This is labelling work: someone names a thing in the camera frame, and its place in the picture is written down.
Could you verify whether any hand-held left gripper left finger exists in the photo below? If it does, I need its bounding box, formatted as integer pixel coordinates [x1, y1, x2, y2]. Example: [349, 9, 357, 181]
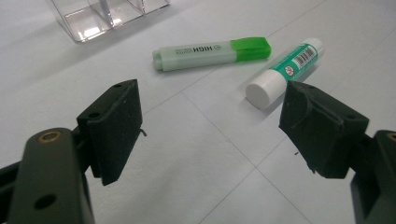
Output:
[77, 78, 144, 187]

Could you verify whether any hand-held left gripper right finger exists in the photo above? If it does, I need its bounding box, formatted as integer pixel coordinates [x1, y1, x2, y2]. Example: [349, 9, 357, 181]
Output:
[278, 80, 370, 180]

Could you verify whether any white and green glue stick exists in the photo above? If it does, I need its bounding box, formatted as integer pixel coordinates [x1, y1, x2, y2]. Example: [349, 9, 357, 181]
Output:
[245, 37, 325, 110]

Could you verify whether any clear acrylic organizer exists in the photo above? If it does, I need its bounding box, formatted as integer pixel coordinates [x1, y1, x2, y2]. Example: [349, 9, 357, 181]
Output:
[46, 0, 172, 44]

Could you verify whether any green highlighter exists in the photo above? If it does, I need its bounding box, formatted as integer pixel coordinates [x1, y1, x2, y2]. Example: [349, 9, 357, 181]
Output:
[152, 36, 273, 73]

